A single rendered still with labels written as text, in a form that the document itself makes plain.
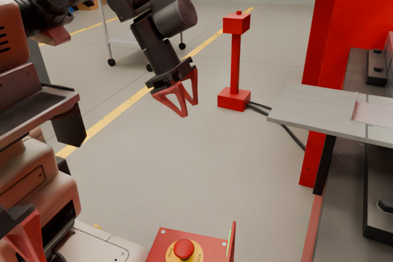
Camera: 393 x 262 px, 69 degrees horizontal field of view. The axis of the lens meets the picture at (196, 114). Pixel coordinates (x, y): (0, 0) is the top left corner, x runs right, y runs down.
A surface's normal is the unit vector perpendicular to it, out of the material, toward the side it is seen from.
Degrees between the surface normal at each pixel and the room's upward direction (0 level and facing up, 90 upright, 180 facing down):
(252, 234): 0
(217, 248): 0
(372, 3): 90
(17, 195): 98
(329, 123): 0
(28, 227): 84
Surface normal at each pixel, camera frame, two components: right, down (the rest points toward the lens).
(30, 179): 0.91, 0.29
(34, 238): 0.91, 0.09
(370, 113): -0.04, -0.86
